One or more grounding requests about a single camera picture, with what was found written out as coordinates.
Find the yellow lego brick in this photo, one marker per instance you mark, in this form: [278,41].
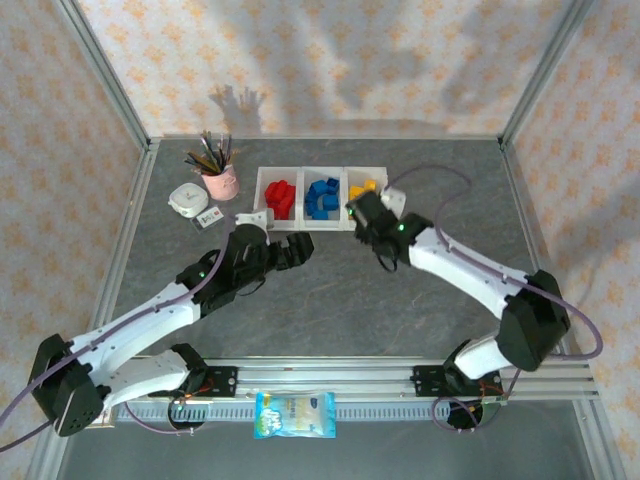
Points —
[370,185]
[357,192]

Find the red lego brick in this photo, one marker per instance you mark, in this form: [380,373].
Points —
[285,202]
[287,188]
[274,191]
[281,212]

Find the light blue lego brick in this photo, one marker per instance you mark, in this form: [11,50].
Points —
[312,202]

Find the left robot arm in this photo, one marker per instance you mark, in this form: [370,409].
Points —
[140,320]

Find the small white card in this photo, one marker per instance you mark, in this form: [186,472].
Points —
[208,219]

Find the pink metal pencil bucket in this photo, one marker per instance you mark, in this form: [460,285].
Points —
[221,186]

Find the white square alarm clock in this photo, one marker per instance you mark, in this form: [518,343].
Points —
[189,200]

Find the navy pencil white eraser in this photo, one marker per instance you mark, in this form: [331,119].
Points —
[228,150]

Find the green pencil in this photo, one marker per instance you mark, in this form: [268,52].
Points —
[210,150]

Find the blue white snack bag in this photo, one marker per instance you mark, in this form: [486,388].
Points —
[295,415]

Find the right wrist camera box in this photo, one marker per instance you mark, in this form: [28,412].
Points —
[395,200]

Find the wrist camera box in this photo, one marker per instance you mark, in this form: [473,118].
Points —
[395,200]
[255,219]

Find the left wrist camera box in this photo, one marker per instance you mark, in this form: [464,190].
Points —
[255,219]

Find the aluminium back rail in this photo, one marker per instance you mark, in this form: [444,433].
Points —
[325,137]

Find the wide aluminium mounting rail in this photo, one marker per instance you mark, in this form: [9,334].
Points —
[325,372]

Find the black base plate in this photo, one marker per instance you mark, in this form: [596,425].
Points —
[222,382]
[430,382]

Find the aluminium side rail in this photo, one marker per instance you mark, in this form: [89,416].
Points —
[537,225]
[122,245]

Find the aluminium corner post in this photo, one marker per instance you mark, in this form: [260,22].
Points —
[107,75]
[542,70]

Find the aluminium lower frame beam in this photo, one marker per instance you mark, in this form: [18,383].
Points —
[597,440]

